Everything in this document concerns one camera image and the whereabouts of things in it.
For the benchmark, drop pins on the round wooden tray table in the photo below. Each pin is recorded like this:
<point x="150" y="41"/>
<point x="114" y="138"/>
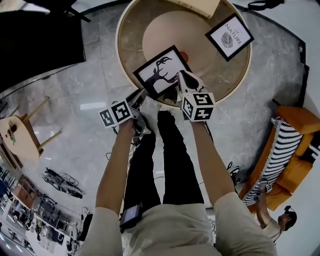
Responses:
<point x="225" y="72"/>

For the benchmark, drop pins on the black framed nature picture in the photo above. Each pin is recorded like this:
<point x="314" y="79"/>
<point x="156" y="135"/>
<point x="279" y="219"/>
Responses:
<point x="230" y="37"/>

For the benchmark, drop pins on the person's grey sweatshirt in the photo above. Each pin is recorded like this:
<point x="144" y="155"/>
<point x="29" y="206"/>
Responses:
<point x="175" y="230"/>

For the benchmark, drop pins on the black white striped blanket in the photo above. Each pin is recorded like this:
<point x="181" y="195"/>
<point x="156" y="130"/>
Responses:
<point x="280" y="155"/>

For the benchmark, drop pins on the small red bottle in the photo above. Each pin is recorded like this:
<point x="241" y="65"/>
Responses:
<point x="12" y="128"/>

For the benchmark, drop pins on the flat beige wooden box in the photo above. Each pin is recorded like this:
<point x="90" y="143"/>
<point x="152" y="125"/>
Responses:
<point x="197" y="6"/>

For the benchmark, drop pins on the black white patterned cushion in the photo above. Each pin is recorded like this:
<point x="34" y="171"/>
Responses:
<point x="312" y="152"/>

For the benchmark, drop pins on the person's right forearm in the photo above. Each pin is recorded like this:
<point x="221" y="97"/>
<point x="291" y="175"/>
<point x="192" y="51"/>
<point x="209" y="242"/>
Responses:
<point x="212" y="165"/>

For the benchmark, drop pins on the person's left forearm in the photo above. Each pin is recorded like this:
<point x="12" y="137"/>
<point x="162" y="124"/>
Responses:
<point x="112" y="172"/>

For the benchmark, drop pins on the green leaf sprig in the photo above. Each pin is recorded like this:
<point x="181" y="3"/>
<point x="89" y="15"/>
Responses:
<point x="13" y="140"/>

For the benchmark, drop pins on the person's black trousers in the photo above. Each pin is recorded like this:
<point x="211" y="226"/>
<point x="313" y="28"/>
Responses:
<point x="175" y="162"/>

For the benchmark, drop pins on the oval wooden side table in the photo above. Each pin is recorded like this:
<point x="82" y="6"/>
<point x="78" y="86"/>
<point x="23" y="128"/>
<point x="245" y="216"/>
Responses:
<point x="20" y="140"/>

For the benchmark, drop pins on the small red ball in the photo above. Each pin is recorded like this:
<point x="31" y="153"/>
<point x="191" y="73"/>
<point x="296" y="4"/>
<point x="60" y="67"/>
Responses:
<point x="185" y="55"/>

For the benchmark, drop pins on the black-framed deer picture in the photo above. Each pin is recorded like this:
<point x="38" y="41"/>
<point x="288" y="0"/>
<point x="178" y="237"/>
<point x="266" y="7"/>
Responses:
<point x="160" y="72"/>

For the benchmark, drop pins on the black waist-worn device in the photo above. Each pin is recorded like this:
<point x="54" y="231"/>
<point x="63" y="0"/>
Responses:
<point x="130" y="217"/>

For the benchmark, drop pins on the low wooden shelf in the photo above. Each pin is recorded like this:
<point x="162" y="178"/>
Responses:
<point x="23" y="192"/>

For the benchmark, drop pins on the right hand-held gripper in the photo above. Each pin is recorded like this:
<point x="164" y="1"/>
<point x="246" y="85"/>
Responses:
<point x="198" y="106"/>

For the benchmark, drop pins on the orange sofa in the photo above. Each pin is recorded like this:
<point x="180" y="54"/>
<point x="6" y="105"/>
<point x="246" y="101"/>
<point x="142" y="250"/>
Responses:
<point x="297" y="172"/>

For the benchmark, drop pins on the black glass cabinet cart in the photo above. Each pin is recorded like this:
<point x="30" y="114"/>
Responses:
<point x="37" y="45"/>

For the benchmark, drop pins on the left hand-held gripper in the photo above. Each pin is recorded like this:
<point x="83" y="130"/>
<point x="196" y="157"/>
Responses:
<point x="116" y="113"/>

